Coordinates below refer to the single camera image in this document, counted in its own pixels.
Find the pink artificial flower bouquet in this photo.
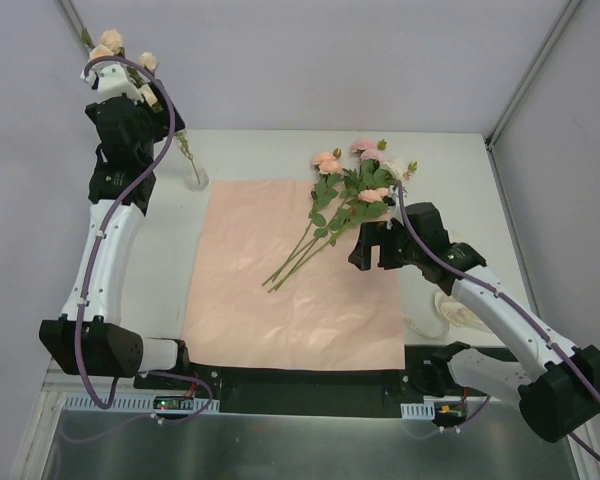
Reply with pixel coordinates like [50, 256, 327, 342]
[263, 138, 419, 292]

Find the cream ribbon gold lettering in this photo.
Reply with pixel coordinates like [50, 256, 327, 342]
[399, 266, 491, 340]

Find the pink wrapping paper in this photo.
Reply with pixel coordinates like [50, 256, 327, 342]
[182, 180, 404, 371]

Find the peach flower stem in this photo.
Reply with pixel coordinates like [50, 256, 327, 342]
[79, 27, 202, 186]

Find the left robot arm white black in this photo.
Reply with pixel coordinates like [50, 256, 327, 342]
[39, 83, 192, 389]

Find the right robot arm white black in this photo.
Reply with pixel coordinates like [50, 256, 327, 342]
[348, 202, 600, 443]

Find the clear glass vase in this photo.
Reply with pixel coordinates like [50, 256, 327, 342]
[175, 130, 209, 191]

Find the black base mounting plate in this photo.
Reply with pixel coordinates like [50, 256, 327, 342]
[129, 335, 521, 420]

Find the shiny metal front panel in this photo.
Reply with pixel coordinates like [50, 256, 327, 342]
[43, 402, 578, 479]

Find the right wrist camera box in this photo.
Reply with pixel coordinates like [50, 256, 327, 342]
[384, 185, 403, 230]

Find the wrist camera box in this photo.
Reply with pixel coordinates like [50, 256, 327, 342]
[384, 185, 403, 230]
[80, 62, 143, 102]

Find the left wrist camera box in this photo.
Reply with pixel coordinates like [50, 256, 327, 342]
[80, 62, 143, 102]

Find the right aluminium frame post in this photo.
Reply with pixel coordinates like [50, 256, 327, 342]
[485, 0, 585, 152]

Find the aluminium frame post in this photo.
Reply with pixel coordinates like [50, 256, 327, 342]
[55, 0, 149, 147]
[485, 0, 585, 152]

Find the left aluminium frame post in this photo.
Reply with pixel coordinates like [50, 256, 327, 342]
[55, 0, 149, 147]

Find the right white cable duct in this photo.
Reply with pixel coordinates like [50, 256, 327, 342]
[400, 400, 466, 421]

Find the white cable duct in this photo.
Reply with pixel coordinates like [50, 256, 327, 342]
[63, 393, 220, 415]
[400, 400, 466, 421]

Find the left white cable duct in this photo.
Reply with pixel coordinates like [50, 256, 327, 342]
[63, 393, 220, 415]

